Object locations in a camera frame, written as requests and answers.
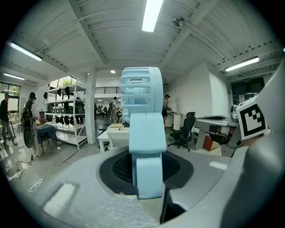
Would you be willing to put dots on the white shelving rack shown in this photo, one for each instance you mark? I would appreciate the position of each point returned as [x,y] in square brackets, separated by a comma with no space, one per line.
[66,138]

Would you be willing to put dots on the light blue handheld fan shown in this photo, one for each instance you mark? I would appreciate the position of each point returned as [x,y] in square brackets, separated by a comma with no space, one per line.
[147,133]

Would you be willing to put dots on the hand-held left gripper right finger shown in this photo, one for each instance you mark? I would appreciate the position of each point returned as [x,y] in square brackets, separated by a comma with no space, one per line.
[256,182]

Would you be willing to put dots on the black railing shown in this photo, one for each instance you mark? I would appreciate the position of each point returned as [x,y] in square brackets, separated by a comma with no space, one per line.
[107,90]

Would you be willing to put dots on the row of black bags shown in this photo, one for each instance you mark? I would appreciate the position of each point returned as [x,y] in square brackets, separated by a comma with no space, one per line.
[66,120]

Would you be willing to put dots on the black backpack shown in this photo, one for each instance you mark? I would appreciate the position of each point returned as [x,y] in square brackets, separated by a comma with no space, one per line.
[27,118]

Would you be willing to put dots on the blue table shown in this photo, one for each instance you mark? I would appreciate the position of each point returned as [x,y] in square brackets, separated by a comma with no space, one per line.
[45,130]

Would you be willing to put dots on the tan box with gold print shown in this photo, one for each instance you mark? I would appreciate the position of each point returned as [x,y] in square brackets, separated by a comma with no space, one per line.
[116,125]

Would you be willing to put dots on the long ceiling light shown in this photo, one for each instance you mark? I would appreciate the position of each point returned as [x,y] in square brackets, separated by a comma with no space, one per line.
[152,13]
[242,63]
[24,51]
[13,76]

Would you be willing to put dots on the red box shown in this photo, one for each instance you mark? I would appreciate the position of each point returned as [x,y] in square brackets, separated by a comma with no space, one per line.
[208,142]

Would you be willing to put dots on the green exit sign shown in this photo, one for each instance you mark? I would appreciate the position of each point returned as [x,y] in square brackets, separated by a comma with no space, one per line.
[246,80]

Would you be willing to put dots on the white square table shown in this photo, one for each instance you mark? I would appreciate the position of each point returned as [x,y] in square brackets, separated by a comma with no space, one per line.
[113,137]

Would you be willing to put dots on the pale worktable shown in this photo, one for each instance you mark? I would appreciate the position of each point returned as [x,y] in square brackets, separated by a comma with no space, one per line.
[211,122]

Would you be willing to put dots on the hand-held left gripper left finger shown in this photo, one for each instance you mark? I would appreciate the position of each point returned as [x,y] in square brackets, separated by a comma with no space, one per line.
[89,189]

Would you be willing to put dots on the person's right forearm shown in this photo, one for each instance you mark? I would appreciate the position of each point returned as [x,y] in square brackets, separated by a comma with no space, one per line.
[249,143]

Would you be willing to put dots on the metal ceiling dome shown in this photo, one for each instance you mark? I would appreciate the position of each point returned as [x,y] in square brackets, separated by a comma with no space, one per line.
[178,21]

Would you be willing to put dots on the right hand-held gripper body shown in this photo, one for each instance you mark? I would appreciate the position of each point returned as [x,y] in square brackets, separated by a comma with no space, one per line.
[250,120]

